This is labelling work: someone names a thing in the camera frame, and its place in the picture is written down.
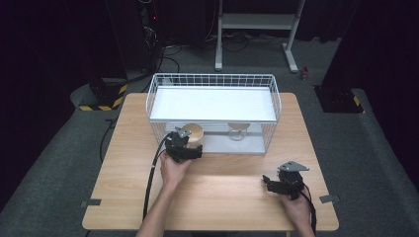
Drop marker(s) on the white metal stand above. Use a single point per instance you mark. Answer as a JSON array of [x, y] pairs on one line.
[[257, 21]]

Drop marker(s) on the person's left hand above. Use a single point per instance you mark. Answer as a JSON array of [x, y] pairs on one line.
[[174, 173]]

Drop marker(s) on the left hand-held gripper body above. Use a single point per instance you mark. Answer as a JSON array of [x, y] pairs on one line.
[[178, 144]]

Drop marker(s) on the glass jar with white lid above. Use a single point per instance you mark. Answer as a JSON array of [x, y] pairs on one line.
[[237, 132]]

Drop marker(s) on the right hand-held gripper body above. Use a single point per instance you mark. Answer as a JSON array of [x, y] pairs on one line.
[[291, 181]]

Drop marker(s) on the cream mug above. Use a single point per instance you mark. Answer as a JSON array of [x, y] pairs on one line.
[[195, 133]]

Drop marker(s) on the black yellow striped stand base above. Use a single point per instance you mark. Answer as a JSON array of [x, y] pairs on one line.
[[339, 98], [105, 94]]

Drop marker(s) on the person's right hand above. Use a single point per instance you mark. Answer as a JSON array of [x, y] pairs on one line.
[[298, 210]]

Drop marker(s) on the small red object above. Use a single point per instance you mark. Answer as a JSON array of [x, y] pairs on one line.
[[305, 73]]

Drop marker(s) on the grey tape piece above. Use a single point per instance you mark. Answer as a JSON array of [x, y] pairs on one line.
[[91, 203], [329, 198]]

